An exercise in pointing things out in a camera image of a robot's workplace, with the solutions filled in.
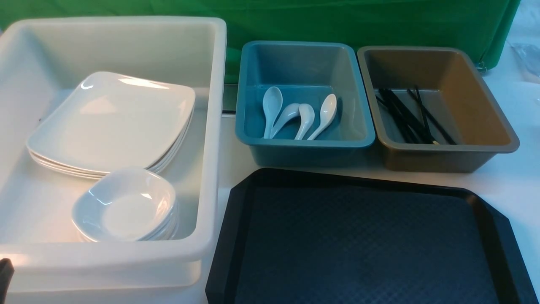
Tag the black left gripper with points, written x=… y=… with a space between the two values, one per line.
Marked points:
x=7 y=270

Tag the large white rice plate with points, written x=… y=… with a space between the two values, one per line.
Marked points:
x=105 y=92

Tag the top stacked white square plate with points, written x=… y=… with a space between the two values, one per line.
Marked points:
x=91 y=146

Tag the bottom stacked white plate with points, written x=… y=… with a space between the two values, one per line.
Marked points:
x=164 y=168

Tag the stacked white small bowl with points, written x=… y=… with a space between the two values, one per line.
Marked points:
x=130 y=204

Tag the large white plastic tub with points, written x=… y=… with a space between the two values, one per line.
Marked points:
x=42 y=60

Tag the black serving tray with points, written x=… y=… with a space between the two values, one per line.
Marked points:
x=295 y=237

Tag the white ceramic spoon left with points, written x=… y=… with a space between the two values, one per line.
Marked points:
x=272 y=104

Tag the white ceramic spoon middle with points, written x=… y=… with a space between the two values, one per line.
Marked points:
x=288 y=113

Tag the teal plastic bin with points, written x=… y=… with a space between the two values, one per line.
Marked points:
x=305 y=72

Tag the black chopsticks in bin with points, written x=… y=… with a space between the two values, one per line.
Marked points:
x=412 y=129

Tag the brown plastic bin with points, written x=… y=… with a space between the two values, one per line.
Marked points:
x=454 y=92

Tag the green backdrop cloth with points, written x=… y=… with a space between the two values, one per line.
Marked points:
x=479 y=28

